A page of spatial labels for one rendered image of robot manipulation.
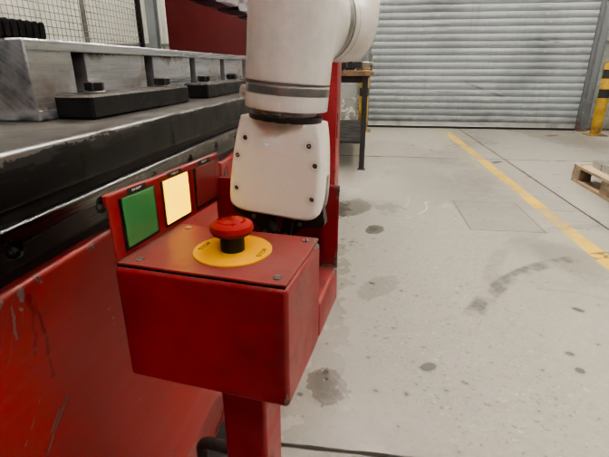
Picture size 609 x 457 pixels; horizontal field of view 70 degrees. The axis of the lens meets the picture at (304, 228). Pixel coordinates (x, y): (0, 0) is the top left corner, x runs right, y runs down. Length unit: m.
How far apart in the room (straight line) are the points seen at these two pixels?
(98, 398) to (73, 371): 0.06
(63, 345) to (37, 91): 0.31
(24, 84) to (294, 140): 0.35
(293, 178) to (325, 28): 0.14
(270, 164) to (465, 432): 1.08
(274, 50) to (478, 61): 7.19
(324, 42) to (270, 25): 0.05
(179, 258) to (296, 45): 0.21
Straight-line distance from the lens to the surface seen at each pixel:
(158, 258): 0.40
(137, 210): 0.42
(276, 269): 0.36
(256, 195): 0.46
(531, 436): 1.44
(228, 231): 0.38
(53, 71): 0.67
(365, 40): 0.49
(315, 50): 0.42
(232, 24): 2.33
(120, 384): 0.60
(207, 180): 0.52
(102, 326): 0.54
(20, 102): 0.65
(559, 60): 7.90
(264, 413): 0.53
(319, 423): 1.33
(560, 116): 8.01
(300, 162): 0.43
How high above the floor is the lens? 0.94
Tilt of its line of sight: 21 degrees down
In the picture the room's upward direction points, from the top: straight up
